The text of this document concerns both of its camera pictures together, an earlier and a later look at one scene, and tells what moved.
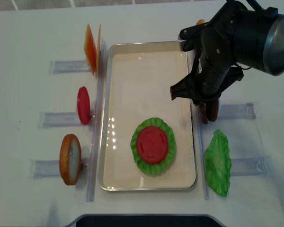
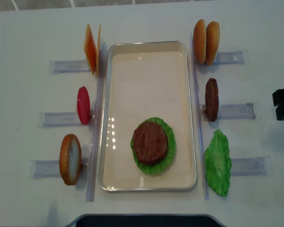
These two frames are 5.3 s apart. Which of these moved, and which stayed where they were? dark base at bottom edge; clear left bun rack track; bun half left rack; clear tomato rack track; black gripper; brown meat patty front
Moved: brown meat patty front; black gripper
Stayed: bun half left rack; clear left bun rack track; clear tomato rack track; dark base at bottom edge
